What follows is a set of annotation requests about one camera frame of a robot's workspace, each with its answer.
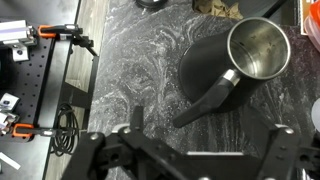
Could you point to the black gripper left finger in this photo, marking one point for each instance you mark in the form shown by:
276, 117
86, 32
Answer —
127, 148

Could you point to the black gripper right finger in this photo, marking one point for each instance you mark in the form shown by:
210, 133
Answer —
280, 149

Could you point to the black gooseneck kettle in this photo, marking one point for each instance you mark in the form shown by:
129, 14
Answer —
219, 73

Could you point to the black kettle lid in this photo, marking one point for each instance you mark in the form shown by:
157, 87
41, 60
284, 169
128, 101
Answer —
151, 3

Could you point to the orange black clamp lower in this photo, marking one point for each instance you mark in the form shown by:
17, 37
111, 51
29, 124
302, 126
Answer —
29, 130

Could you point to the orange black clamp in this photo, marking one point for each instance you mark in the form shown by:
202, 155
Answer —
29, 130
69, 31

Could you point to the orange black clamp upper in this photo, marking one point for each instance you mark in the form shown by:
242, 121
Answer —
69, 31

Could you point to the brown crumpled paper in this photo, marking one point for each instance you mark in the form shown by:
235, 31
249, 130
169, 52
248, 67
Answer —
218, 8

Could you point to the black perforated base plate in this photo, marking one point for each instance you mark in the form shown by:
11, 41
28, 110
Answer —
27, 80

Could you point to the aluminium extrusion rail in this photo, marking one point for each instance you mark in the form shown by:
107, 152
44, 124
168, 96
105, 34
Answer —
17, 30

